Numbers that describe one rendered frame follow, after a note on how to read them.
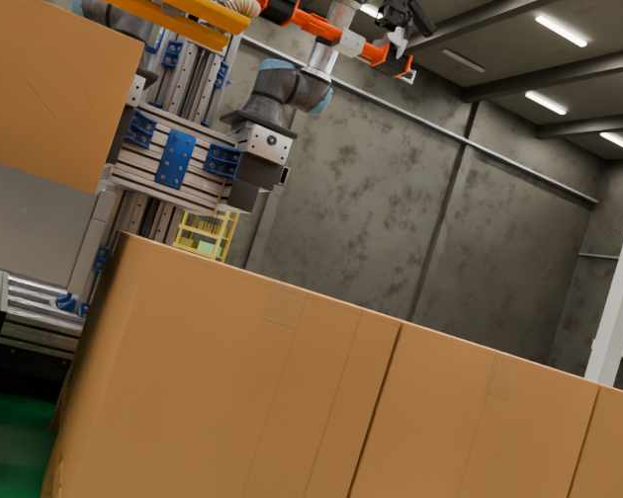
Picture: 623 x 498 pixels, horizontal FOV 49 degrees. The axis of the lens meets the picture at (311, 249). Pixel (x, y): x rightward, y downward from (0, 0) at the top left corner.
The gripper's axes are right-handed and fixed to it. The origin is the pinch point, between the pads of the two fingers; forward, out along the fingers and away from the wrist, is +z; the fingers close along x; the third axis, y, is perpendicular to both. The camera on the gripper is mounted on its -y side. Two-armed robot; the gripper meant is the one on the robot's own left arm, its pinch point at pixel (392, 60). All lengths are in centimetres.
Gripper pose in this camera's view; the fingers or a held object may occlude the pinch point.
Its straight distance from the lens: 200.5
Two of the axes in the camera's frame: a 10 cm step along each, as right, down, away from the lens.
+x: 3.5, 0.5, -9.4
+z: -3.0, 9.5, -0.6
